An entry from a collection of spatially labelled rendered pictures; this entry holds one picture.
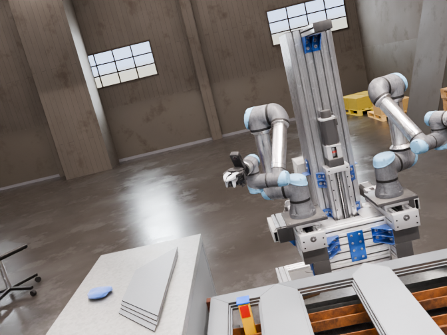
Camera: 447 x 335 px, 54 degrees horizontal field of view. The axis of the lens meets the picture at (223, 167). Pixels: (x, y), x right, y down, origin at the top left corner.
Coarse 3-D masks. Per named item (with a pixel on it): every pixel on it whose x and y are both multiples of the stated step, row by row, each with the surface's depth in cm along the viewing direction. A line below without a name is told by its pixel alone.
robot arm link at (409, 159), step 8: (392, 80) 231; (400, 80) 233; (392, 88) 231; (400, 88) 233; (392, 96) 234; (400, 96) 234; (400, 104) 237; (392, 128) 241; (392, 136) 242; (400, 136) 240; (392, 144) 245; (400, 144) 241; (408, 144) 241; (400, 152) 241; (408, 152) 241; (408, 160) 241; (416, 160) 244
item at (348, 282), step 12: (420, 264) 202; (432, 264) 202; (444, 264) 201; (300, 288) 206; (312, 288) 206; (324, 288) 205; (336, 288) 204; (252, 300) 208; (360, 300) 191; (228, 312) 202; (372, 312) 176; (228, 324) 193
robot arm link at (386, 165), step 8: (384, 152) 243; (392, 152) 239; (376, 160) 238; (384, 160) 235; (392, 160) 235; (400, 160) 239; (376, 168) 239; (384, 168) 236; (392, 168) 236; (400, 168) 240; (376, 176) 241; (384, 176) 237; (392, 176) 237
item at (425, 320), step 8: (400, 320) 166; (408, 320) 165; (416, 320) 164; (424, 320) 163; (432, 320) 162; (384, 328) 164; (392, 328) 163; (400, 328) 162; (408, 328) 161; (416, 328) 160
